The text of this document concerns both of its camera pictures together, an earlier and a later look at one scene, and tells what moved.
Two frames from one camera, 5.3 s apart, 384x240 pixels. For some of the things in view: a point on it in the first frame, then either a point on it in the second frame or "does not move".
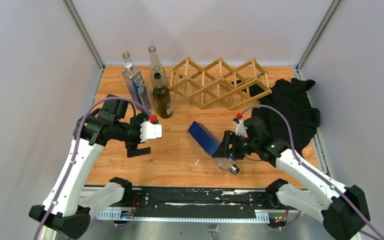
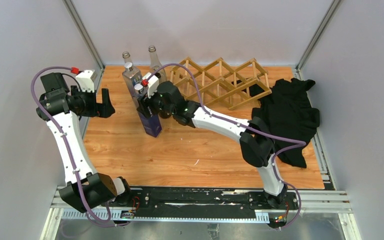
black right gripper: x=224 y=151 to x=144 y=102
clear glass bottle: x=154 y=61 does not move
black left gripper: x=132 y=146 to x=103 y=110
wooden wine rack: x=220 y=84 does not move
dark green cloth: x=290 y=97 does not move
